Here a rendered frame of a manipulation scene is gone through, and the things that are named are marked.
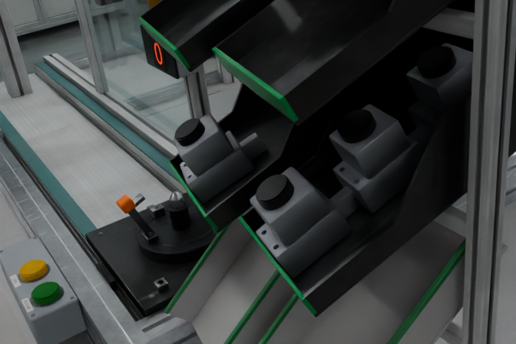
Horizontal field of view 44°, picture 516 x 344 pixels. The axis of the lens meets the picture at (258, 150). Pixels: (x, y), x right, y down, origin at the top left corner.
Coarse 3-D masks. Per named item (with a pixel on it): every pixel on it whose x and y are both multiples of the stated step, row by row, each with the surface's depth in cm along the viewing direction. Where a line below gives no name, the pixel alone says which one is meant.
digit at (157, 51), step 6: (150, 36) 107; (150, 42) 108; (156, 42) 106; (156, 48) 107; (162, 48) 105; (156, 54) 108; (162, 54) 106; (156, 60) 109; (162, 60) 107; (162, 66) 108
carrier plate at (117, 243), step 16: (112, 224) 104; (128, 224) 104; (96, 240) 101; (112, 240) 100; (128, 240) 99; (112, 256) 96; (128, 256) 96; (144, 256) 95; (112, 272) 94; (128, 272) 92; (144, 272) 92; (160, 272) 91; (176, 272) 91; (128, 288) 89; (144, 288) 88; (176, 288) 88; (144, 304) 85; (160, 304) 85
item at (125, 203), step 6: (120, 198) 91; (126, 198) 91; (138, 198) 92; (144, 198) 92; (120, 204) 90; (126, 204) 90; (132, 204) 91; (138, 204) 92; (126, 210) 90; (132, 210) 91; (132, 216) 92; (138, 216) 92; (138, 222) 93; (144, 222) 93; (144, 228) 94; (150, 228) 94; (150, 234) 94
